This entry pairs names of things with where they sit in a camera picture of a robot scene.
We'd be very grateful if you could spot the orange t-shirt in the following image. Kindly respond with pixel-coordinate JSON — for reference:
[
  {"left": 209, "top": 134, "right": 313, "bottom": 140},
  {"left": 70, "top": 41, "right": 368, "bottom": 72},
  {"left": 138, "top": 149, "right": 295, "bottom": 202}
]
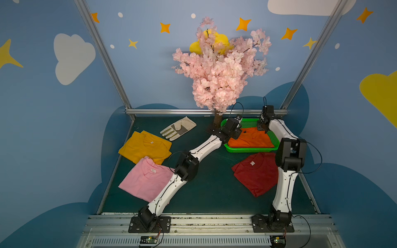
[{"left": 228, "top": 127, "right": 274, "bottom": 148}]

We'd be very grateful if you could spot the dark red t-shirt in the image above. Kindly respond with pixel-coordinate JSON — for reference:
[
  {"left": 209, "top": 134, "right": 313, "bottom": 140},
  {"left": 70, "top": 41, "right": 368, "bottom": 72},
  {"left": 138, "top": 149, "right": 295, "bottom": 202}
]
[{"left": 232, "top": 153, "right": 279, "bottom": 197}]

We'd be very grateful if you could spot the yellow t-shirt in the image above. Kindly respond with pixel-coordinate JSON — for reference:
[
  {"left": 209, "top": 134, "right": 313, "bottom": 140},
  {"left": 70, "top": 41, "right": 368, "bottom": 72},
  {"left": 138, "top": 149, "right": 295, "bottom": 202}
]
[{"left": 118, "top": 131, "right": 172, "bottom": 165}]

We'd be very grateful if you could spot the pink t-shirt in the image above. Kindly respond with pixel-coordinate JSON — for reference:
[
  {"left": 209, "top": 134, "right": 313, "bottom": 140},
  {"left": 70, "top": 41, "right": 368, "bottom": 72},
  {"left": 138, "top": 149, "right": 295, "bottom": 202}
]
[{"left": 118, "top": 157, "right": 174, "bottom": 202}]

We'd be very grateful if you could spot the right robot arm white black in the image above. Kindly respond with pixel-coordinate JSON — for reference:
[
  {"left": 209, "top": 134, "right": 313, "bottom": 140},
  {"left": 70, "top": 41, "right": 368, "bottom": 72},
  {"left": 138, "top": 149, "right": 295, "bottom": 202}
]
[{"left": 257, "top": 105, "right": 307, "bottom": 232}]

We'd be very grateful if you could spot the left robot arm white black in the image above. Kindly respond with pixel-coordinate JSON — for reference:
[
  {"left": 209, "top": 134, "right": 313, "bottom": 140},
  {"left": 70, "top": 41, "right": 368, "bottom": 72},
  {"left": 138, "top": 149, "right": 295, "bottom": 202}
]
[{"left": 138, "top": 115, "right": 243, "bottom": 232}]

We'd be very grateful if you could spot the green plastic basket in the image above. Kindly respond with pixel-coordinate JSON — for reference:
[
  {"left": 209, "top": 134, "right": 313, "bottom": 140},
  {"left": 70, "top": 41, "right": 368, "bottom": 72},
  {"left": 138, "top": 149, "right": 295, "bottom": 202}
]
[{"left": 224, "top": 118, "right": 280, "bottom": 153}]

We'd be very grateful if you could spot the white grey work glove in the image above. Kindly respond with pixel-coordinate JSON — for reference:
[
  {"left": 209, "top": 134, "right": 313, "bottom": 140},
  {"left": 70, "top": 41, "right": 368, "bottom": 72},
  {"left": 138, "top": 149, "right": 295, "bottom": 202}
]
[{"left": 160, "top": 116, "right": 196, "bottom": 142}]

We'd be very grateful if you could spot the pink artificial blossom tree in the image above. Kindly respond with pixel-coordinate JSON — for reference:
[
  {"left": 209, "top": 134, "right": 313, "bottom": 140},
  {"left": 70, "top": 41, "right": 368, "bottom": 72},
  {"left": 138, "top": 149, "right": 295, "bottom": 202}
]
[{"left": 173, "top": 17, "right": 271, "bottom": 128}]

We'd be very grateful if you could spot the right controller board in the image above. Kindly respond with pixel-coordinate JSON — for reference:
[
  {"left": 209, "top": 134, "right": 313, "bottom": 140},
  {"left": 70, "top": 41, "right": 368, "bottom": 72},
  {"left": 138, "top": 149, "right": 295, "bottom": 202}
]
[{"left": 270, "top": 236, "right": 286, "bottom": 248}]

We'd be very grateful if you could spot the controller board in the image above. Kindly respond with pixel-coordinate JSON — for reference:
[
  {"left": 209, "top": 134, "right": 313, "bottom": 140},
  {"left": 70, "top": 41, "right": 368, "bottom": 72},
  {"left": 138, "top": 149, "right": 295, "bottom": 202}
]
[
  {"left": 270, "top": 236, "right": 286, "bottom": 248},
  {"left": 139, "top": 236, "right": 158, "bottom": 246}
]

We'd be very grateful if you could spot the left controller board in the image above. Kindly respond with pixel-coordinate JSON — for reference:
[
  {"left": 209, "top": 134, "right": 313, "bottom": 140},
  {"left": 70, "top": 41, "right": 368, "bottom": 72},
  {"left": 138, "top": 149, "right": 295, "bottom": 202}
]
[{"left": 139, "top": 236, "right": 158, "bottom": 246}]

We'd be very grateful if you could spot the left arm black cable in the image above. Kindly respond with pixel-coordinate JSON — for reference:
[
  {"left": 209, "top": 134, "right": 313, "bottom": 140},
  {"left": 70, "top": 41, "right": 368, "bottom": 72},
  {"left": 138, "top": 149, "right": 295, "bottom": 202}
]
[{"left": 227, "top": 102, "right": 245, "bottom": 120}]

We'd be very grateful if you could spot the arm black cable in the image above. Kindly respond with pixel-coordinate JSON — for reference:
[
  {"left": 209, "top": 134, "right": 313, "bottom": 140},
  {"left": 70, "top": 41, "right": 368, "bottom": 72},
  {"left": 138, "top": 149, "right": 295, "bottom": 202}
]
[
  {"left": 227, "top": 102, "right": 245, "bottom": 120},
  {"left": 291, "top": 141, "right": 323, "bottom": 248}
]

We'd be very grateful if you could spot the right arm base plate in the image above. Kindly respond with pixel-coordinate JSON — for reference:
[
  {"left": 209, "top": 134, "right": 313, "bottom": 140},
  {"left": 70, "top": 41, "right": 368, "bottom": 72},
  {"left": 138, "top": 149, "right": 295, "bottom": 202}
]
[{"left": 251, "top": 215, "right": 295, "bottom": 233}]

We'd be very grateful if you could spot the rear frame crossbar aluminium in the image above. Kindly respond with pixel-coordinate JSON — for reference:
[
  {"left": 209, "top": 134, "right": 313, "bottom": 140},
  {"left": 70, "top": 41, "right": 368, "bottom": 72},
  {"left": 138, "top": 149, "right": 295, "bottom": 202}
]
[{"left": 125, "top": 108, "right": 289, "bottom": 116}]

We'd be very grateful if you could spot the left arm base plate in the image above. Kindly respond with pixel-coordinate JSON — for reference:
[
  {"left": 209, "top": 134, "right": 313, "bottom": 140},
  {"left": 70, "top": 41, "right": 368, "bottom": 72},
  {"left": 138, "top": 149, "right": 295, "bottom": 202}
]
[{"left": 128, "top": 217, "right": 171, "bottom": 233}]

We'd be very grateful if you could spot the right frame post aluminium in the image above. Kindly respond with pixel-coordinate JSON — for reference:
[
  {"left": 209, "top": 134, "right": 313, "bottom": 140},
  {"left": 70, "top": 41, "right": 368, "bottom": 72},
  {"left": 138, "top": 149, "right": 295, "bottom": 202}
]
[{"left": 275, "top": 0, "right": 348, "bottom": 116}]

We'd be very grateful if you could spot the frame post aluminium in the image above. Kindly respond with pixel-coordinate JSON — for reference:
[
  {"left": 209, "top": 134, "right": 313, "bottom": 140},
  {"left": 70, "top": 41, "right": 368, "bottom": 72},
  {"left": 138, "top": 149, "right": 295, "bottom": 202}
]
[
  {"left": 275, "top": 0, "right": 348, "bottom": 116},
  {"left": 74, "top": 0, "right": 136, "bottom": 122}
]

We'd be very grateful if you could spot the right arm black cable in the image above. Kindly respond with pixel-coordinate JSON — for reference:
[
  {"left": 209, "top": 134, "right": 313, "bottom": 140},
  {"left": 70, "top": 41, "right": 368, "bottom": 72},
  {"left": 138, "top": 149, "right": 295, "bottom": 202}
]
[{"left": 291, "top": 141, "right": 323, "bottom": 248}]

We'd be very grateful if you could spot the aluminium mounting rail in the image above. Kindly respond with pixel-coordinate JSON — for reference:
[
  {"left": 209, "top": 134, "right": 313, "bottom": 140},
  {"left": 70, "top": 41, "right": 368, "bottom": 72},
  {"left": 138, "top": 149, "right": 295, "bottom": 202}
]
[{"left": 77, "top": 213, "right": 345, "bottom": 248}]

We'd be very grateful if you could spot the left frame post aluminium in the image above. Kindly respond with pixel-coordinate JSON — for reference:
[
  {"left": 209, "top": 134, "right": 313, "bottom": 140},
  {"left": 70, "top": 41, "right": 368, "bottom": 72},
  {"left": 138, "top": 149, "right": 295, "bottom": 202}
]
[{"left": 74, "top": 0, "right": 136, "bottom": 122}]

